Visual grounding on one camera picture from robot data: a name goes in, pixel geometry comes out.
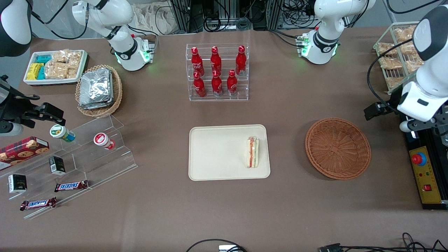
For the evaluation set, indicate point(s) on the brown round wicker basket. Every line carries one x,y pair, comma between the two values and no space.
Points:
337,148

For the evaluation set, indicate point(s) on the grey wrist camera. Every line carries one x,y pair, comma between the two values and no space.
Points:
407,126
9,129

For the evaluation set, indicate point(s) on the green lid drink cup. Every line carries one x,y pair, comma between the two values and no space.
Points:
60,133

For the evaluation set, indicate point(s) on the brown snickers bar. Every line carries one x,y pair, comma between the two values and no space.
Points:
71,186
38,203

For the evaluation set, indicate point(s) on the yellow emergency stop box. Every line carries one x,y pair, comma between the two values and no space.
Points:
426,175

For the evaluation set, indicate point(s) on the small black box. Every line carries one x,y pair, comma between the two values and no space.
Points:
57,165
17,183

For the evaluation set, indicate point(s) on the silver foil packets stack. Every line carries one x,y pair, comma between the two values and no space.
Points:
96,89

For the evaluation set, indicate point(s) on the wrapped bread packet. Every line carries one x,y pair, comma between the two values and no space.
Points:
394,82
413,64
386,48
408,48
404,33
391,63

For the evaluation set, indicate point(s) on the clear acrylic stepped display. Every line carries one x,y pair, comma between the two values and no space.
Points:
105,164

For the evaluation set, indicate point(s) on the white rectangular snack tray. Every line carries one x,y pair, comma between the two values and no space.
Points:
52,82

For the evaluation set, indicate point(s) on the red cola bottle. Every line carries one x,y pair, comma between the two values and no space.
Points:
215,61
216,85
199,87
240,61
197,63
231,84

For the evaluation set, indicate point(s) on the cream plastic tray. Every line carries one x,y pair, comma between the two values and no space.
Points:
217,154

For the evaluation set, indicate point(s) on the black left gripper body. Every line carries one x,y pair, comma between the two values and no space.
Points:
389,105

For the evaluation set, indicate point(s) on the clear rice cracker pack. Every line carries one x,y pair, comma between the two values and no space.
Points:
60,56
56,70
75,57
72,70

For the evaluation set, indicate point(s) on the light oval wicker basket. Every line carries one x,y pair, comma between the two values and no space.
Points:
117,94

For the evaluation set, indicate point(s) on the triangular sandwich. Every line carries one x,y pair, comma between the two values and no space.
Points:
252,152

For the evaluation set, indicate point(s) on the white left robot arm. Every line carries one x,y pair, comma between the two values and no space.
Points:
325,21

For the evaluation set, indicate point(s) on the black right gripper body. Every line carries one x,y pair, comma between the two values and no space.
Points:
14,111

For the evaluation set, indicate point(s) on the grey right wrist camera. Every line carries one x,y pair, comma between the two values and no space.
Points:
9,129

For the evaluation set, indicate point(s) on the small grey device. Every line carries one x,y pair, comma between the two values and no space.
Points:
229,248

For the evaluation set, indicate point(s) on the red tartan cookie box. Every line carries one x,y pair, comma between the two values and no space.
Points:
21,150

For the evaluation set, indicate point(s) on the aluminium frame post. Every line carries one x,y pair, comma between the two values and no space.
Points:
274,14
185,15

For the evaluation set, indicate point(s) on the clear acrylic bottle rack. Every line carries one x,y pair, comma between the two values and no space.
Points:
217,98

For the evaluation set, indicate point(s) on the yellow snack pack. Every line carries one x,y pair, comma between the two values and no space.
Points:
33,71

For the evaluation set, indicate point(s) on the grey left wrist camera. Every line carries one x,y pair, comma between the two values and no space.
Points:
407,126

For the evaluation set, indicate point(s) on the red lid drink cup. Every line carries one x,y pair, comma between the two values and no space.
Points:
102,140

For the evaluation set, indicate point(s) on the teal snack pack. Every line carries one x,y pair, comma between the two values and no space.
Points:
41,72
43,59

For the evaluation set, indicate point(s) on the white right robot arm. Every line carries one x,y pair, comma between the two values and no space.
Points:
105,14

